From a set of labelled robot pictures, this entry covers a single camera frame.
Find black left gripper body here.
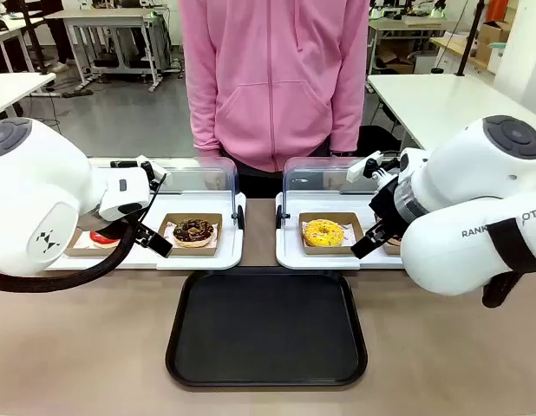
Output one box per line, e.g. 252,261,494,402
88,211,144,237

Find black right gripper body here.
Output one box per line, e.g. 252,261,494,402
369,176,411,230

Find pink sleeved left forearm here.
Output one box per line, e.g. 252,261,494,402
330,51,369,154

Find pink sleeved right forearm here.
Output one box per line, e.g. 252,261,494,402
182,47,222,153

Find red glazed donut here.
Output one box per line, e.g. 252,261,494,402
88,230,122,250

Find chocolate glazed donut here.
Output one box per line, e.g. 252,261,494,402
172,218,218,249

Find yellow glazed donut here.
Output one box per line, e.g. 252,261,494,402
303,218,345,249

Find black serving tray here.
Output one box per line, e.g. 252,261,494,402
165,267,369,388

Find white display case base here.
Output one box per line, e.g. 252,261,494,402
44,190,245,272
275,190,406,270

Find black office chair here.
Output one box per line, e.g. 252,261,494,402
357,124,402,158

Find clear display case lid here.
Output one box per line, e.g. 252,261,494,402
86,156,239,229
283,156,397,226

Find person torso pink hoodie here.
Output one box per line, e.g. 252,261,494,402
178,0,371,198

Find black stand pole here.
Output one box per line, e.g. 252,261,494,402
454,0,487,77

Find cardboard box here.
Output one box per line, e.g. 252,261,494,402
474,19,514,62

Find background person legs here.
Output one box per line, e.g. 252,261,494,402
45,0,81,74

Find grey background desk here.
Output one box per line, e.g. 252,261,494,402
43,8,161,93

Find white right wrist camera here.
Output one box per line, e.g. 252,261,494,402
346,151,384,184

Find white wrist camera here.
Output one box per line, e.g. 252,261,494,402
135,154,170,191
346,151,384,184

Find black left arm cable sleeve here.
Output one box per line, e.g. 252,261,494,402
0,220,137,294

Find black arm cable sleeve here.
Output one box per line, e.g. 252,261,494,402
0,220,137,294
480,218,536,309

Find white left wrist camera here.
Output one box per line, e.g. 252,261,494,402
135,154,170,191

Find black right arm cable sleeve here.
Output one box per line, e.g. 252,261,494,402
480,218,536,309

